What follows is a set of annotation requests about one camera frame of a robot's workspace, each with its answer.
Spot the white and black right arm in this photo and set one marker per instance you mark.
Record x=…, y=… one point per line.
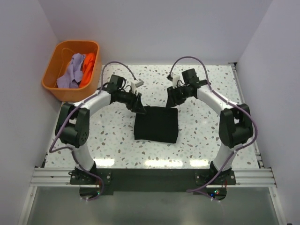
x=235, y=125

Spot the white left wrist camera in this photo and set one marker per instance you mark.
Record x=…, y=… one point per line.
x=136, y=84

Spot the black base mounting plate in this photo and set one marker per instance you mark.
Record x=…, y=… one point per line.
x=110, y=181

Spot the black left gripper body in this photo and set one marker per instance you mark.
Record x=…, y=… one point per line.
x=127, y=98

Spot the orange plastic basket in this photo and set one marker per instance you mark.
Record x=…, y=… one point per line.
x=57, y=66

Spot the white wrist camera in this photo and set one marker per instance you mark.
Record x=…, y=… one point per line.
x=175, y=79
x=136, y=84

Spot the lavender t shirt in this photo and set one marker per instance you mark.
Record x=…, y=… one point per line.
x=73, y=73

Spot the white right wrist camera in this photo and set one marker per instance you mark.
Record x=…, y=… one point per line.
x=175, y=79

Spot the orange t shirt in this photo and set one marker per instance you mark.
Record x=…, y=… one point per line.
x=87, y=69

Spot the black t shirt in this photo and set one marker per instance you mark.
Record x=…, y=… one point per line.
x=159, y=124

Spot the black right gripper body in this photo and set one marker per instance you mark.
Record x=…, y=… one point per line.
x=182, y=94

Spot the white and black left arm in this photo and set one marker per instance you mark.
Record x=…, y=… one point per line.
x=73, y=126

